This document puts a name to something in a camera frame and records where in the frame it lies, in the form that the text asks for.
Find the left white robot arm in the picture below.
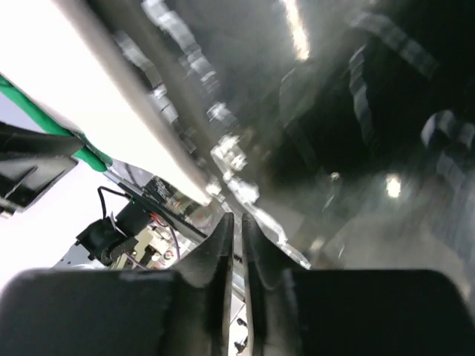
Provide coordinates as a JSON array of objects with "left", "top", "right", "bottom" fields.
[{"left": 1, "top": 123, "right": 206, "bottom": 266}]

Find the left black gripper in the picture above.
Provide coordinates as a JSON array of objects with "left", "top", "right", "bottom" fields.
[{"left": 1, "top": 123, "right": 84, "bottom": 217}]

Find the folded green t-shirt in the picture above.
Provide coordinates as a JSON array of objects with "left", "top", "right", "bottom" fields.
[{"left": 1, "top": 76, "right": 112, "bottom": 173}]

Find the black marble table mat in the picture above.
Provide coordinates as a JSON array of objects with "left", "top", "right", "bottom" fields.
[{"left": 85, "top": 0, "right": 475, "bottom": 271}]

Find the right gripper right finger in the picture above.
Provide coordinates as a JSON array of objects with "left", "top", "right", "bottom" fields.
[{"left": 242, "top": 214, "right": 474, "bottom": 355}]

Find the white printed t-shirt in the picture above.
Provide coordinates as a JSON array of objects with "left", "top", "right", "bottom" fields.
[{"left": 1, "top": 1, "right": 212, "bottom": 205}]

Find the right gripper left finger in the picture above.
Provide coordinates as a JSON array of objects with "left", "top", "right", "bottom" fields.
[{"left": 1, "top": 213, "right": 234, "bottom": 356}]

